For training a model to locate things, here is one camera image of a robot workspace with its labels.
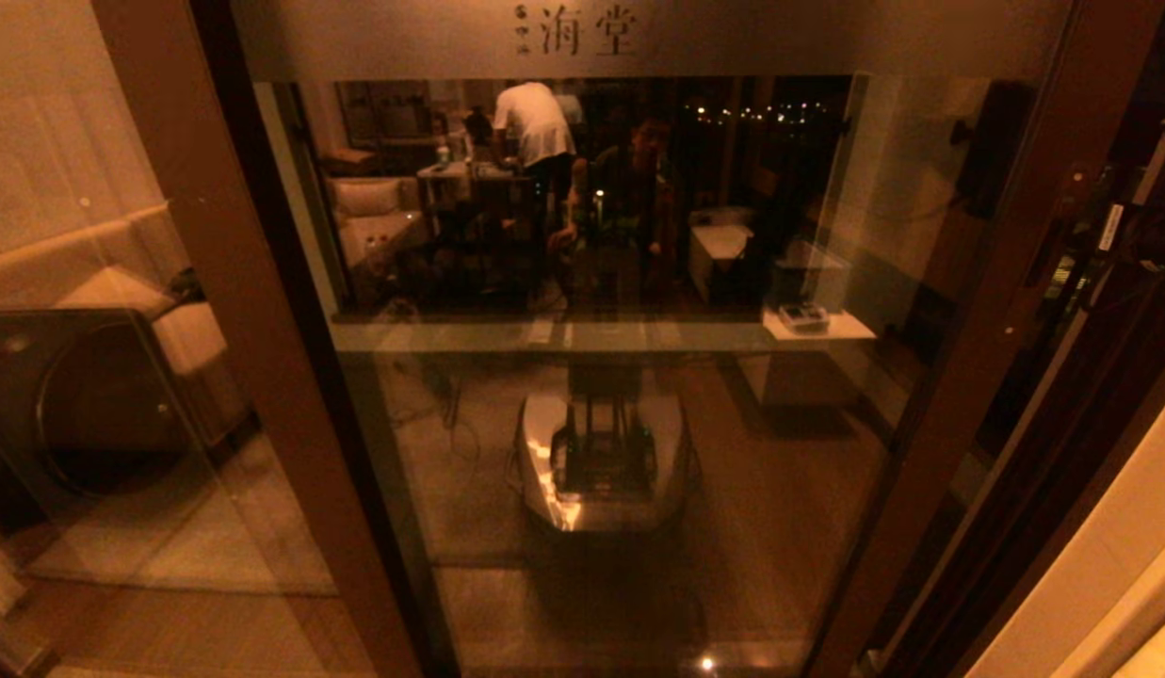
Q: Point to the brown framed fixed glass panel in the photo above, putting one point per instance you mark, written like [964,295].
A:
[281,377]

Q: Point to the brown framed sliding glass door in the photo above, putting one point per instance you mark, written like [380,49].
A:
[940,443]

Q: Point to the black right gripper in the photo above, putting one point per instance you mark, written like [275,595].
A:
[1152,231]

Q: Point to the dark brown door frame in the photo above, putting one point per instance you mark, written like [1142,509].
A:
[1081,508]

